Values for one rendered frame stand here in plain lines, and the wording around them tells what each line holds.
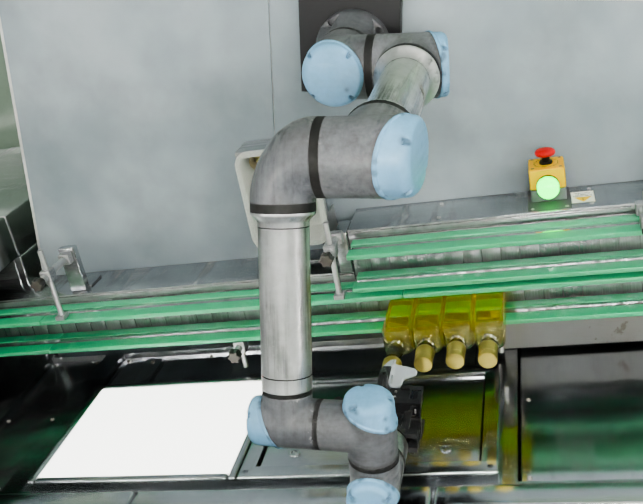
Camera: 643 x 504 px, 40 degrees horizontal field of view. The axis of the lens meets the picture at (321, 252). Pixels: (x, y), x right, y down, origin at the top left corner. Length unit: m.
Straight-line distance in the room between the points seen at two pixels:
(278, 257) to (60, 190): 1.01
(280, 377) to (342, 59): 0.59
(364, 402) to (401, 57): 0.60
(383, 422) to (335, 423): 0.07
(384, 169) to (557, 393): 0.77
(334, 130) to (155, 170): 0.90
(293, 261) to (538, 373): 0.76
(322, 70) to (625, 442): 0.84
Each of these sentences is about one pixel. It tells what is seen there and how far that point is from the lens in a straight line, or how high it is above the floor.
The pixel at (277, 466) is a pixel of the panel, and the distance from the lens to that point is 1.66.
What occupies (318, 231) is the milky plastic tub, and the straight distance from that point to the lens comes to 1.94.
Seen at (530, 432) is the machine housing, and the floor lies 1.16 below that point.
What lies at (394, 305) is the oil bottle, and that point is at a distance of 1.79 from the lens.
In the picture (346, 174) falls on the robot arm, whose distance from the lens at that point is 1.20.
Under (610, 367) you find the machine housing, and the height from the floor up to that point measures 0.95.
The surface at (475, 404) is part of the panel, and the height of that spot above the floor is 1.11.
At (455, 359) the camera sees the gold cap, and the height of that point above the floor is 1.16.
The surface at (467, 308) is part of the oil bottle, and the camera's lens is 1.73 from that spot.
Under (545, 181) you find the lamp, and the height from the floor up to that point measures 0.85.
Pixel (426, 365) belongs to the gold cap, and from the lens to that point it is 1.63.
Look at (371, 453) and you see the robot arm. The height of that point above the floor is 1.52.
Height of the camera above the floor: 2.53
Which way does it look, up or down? 62 degrees down
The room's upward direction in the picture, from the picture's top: 155 degrees counter-clockwise
